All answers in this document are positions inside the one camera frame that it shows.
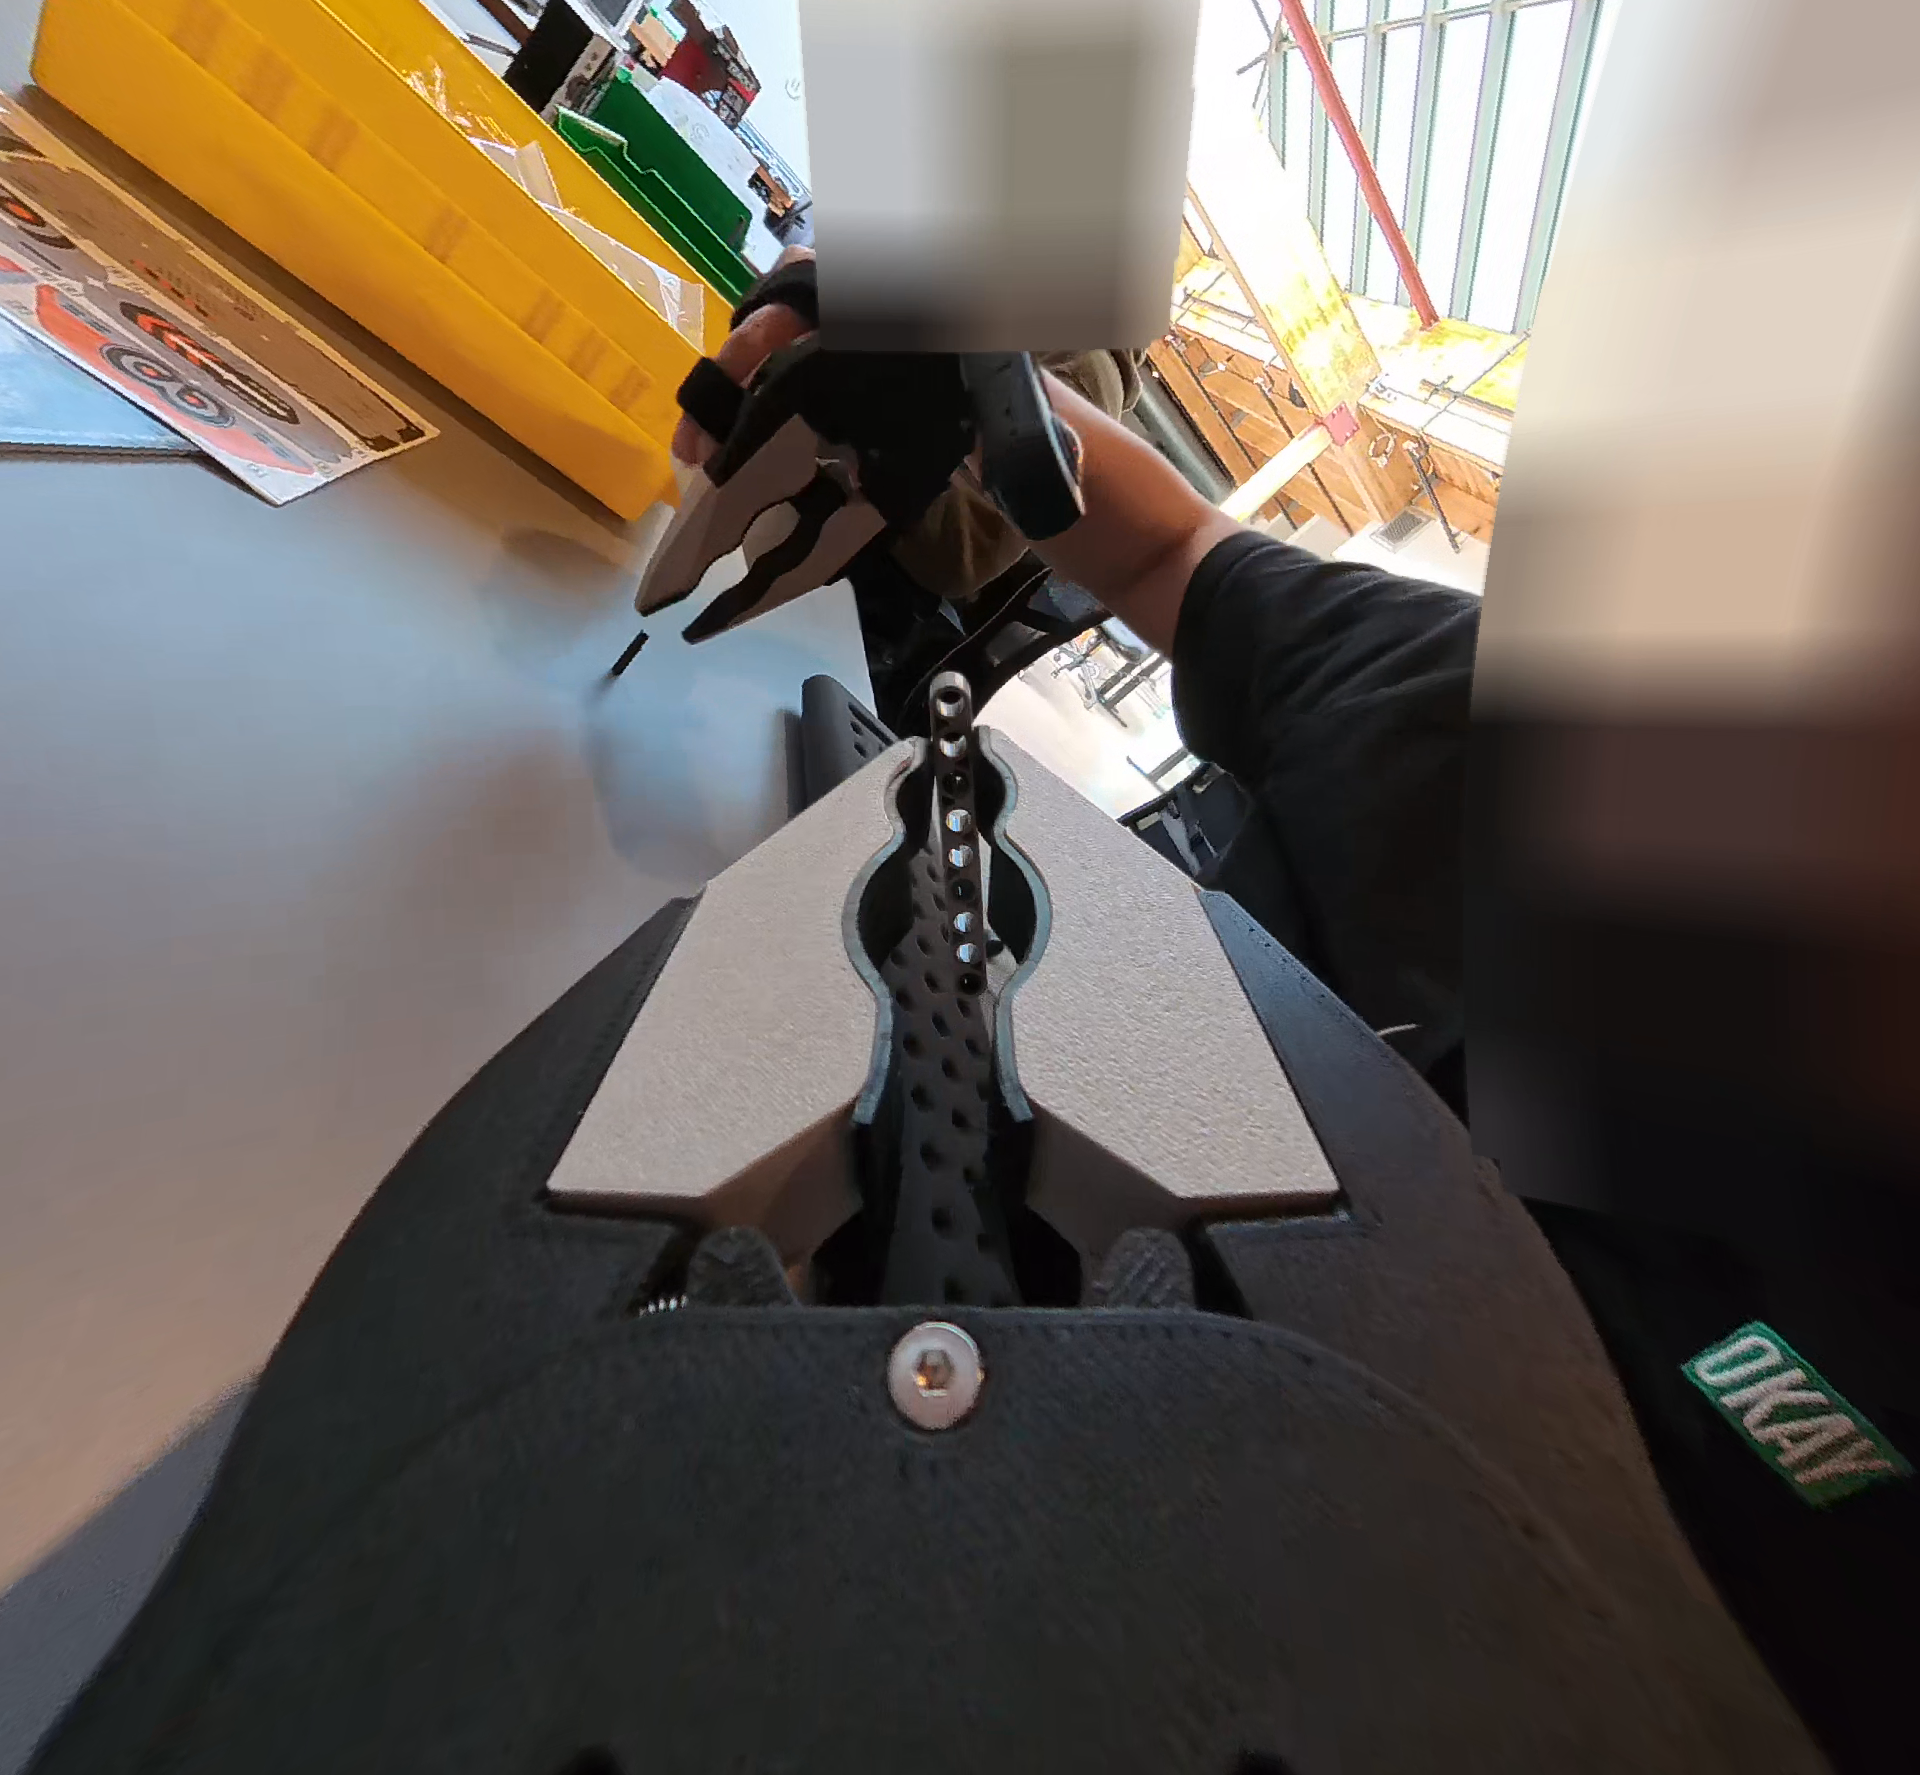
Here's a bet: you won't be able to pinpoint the yellow plastic bin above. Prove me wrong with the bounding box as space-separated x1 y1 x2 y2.
31 0 736 523

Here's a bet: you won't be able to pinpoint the person's black clothing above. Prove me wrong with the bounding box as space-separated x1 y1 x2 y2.
1125 530 1920 1775

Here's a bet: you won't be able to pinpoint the person's right hand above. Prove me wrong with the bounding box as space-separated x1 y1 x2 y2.
670 248 824 465

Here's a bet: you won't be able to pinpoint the blue cover manual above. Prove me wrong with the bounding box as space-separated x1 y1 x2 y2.
0 313 205 454

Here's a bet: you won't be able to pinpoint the green plastic bin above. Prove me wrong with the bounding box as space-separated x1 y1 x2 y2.
554 71 758 304

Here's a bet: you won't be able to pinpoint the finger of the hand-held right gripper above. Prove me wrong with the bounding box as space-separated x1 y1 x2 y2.
634 431 819 618
682 463 890 646

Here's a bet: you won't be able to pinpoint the black mesh office chair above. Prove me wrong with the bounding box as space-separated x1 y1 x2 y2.
779 673 902 818

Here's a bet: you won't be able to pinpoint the black toy beam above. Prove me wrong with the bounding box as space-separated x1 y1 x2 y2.
924 669 995 998

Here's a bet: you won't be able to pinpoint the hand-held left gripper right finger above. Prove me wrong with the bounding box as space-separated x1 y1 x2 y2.
970 728 1342 1308

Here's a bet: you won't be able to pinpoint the orange and grey sticker sheet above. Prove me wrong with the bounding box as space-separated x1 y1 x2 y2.
0 95 442 506

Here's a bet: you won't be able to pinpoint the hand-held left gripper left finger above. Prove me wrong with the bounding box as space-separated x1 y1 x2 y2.
544 736 939 1308

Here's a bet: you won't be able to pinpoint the person's right forearm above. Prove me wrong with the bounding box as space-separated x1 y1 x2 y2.
1039 372 1246 666

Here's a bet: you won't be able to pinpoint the clear plastic bags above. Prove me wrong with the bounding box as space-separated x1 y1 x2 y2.
405 65 708 352

